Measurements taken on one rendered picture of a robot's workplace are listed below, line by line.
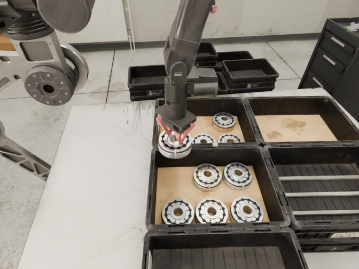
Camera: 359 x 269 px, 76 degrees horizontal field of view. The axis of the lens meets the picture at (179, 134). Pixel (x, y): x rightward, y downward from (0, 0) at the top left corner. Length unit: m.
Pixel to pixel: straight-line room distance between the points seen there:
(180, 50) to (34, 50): 0.49
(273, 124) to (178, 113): 0.65
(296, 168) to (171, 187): 0.48
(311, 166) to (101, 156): 0.91
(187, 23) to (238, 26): 3.52
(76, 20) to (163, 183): 0.59
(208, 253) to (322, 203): 0.43
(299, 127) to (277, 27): 3.19
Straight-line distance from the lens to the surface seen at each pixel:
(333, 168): 1.07
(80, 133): 1.31
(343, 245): 0.99
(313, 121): 1.25
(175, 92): 0.55
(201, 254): 0.75
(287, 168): 0.99
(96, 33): 3.70
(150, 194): 0.72
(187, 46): 0.49
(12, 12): 0.51
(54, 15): 0.47
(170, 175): 0.88
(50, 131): 2.56
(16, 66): 0.99
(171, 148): 0.67
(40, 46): 0.83
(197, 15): 0.48
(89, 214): 1.00
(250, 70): 2.26
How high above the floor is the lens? 1.54
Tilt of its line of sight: 45 degrees down
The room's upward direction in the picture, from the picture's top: straight up
